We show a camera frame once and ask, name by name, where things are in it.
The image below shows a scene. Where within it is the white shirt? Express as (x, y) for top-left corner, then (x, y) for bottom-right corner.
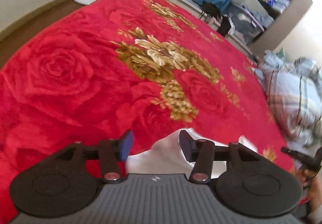
(126, 128), (258, 179)

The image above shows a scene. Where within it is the plaid quilt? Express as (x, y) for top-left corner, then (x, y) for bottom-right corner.
(253, 50), (321, 147)

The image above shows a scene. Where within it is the red floral bed blanket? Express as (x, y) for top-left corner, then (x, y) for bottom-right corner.
(1, 0), (292, 223)

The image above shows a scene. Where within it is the cluttered storage shelf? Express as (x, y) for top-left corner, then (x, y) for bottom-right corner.
(226, 0), (301, 46)

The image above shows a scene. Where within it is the black chair by window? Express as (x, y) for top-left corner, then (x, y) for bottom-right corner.
(200, 1), (235, 38)

